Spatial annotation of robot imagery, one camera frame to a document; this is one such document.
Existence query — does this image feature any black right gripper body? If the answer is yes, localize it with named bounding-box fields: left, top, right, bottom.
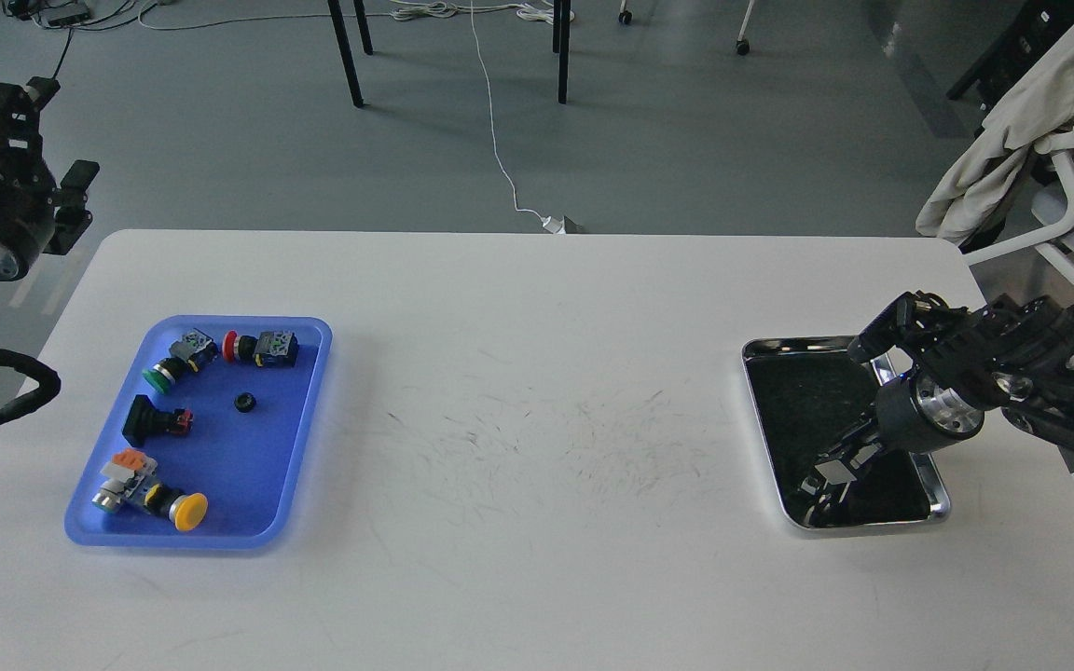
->
left=874, top=371, right=985, bottom=454

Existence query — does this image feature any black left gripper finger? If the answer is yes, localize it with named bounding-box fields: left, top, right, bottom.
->
left=43, top=158, right=101, bottom=256
left=0, top=77, right=61, bottom=178

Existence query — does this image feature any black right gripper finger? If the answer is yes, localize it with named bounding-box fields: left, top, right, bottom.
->
left=803, top=466, right=898, bottom=529
left=798, top=424, right=883, bottom=500

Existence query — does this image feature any small black gear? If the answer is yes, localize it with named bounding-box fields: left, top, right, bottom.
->
left=233, top=392, right=257, bottom=415

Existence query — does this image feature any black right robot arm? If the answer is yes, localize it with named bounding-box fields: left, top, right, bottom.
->
left=798, top=292, right=1074, bottom=527

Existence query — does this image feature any silver metal tray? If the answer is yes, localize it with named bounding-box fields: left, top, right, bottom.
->
left=742, top=335, right=952, bottom=535

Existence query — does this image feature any black square push button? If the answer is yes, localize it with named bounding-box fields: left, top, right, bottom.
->
left=120, top=394, right=195, bottom=449

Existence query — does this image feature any blue plastic tray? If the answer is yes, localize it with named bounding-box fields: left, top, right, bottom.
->
left=64, top=315, right=332, bottom=551

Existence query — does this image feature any white chair with beige cloth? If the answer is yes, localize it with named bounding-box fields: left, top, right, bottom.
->
left=916, top=25, right=1074, bottom=285

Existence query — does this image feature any black table leg left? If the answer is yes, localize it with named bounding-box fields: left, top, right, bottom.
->
left=325, top=0, right=375, bottom=110

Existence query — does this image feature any black table leg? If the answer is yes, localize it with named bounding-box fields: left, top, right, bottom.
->
left=325, top=0, right=375, bottom=110
left=551, top=0, right=572, bottom=103

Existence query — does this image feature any white power adapter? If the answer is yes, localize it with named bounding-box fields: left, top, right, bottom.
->
left=542, top=216, right=585, bottom=235

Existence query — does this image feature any black table leg right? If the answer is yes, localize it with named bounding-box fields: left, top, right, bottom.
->
left=551, top=0, right=572, bottom=103

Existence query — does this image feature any black cable on floor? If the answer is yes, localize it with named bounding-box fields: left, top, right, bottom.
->
left=2, top=0, right=174, bottom=85

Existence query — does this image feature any green push button switch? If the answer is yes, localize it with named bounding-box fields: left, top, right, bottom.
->
left=141, top=329, right=220, bottom=394

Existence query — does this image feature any red push button switch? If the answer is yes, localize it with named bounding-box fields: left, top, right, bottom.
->
left=220, top=330, right=299, bottom=368

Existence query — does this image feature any yellow push button switch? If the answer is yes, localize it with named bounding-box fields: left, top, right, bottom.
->
left=92, top=447, right=209, bottom=533

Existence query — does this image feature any white cable on floor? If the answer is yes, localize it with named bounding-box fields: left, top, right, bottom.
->
left=392, top=0, right=577, bottom=225

